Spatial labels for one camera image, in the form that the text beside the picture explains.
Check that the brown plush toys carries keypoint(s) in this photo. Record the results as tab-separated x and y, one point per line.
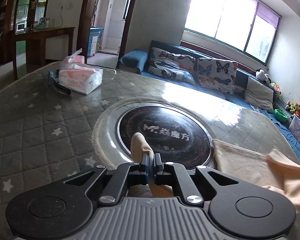
293	108

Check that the green plastic bowl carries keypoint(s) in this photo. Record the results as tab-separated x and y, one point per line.
280	116

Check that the upright butterfly cushion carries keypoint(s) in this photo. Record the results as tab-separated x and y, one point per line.
217	74

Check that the black white plush toy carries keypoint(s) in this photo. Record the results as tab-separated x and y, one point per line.
262	76

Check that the pink tissue pack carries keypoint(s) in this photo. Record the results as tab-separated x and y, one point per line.
75	75

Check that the dark wooden counter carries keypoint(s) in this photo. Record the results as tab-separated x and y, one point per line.
36	46

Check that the flat butterfly pillow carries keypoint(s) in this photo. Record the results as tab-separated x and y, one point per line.
173	66

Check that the window with green frame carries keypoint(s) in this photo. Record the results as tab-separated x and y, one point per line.
247	26

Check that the round black induction cooktop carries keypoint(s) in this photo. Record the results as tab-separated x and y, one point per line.
178	136

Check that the dark wooden display cabinet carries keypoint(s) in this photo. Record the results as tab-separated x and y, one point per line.
13	12

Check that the cream sweatshirt garment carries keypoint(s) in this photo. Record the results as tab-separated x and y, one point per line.
273	171

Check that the blue white small cabinet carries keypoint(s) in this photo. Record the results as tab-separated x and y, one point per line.
95	36

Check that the white microwave oven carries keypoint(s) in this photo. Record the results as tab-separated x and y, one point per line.
21	26

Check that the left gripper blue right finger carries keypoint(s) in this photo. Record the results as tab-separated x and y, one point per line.
157	167

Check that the blue corner sofa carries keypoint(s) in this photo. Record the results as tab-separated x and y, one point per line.
137	61

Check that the pink green plush toy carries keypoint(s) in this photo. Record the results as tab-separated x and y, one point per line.
276	88

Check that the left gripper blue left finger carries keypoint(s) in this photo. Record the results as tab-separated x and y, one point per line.
144	169

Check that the grey plain cushion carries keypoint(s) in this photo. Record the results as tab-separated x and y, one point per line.
259	95

